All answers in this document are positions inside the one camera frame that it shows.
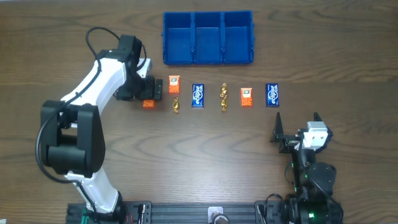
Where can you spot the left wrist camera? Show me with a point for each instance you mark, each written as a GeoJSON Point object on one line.
{"type": "Point", "coordinates": [144, 67]}

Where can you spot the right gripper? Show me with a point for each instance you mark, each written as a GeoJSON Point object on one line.
{"type": "Point", "coordinates": [289, 143]}

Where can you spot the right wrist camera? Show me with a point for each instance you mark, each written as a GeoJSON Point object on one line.
{"type": "Point", "coordinates": [315, 133]}

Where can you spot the blue candy pack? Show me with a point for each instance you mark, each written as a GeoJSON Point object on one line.
{"type": "Point", "coordinates": [197, 95]}
{"type": "Point", "coordinates": [272, 95]}

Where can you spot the blue tray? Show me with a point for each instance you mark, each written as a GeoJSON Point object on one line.
{"type": "Point", "coordinates": [206, 46]}

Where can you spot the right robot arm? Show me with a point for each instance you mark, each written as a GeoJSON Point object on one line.
{"type": "Point", "coordinates": [320, 177]}

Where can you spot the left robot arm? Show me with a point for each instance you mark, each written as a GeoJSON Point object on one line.
{"type": "Point", "coordinates": [105, 84]}

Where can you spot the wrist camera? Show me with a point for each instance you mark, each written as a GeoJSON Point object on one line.
{"type": "Point", "coordinates": [315, 133]}
{"type": "Point", "coordinates": [144, 67]}

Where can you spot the gold candy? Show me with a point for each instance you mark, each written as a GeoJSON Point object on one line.
{"type": "Point", "coordinates": [223, 89]}
{"type": "Point", "coordinates": [175, 105]}
{"type": "Point", "coordinates": [224, 104]}

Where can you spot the orange candy box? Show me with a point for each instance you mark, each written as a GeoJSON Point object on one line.
{"type": "Point", "coordinates": [246, 98]}
{"type": "Point", "coordinates": [148, 104]}
{"type": "Point", "coordinates": [174, 87]}

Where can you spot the mounting rail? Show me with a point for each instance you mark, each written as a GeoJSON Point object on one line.
{"type": "Point", "coordinates": [180, 213]}

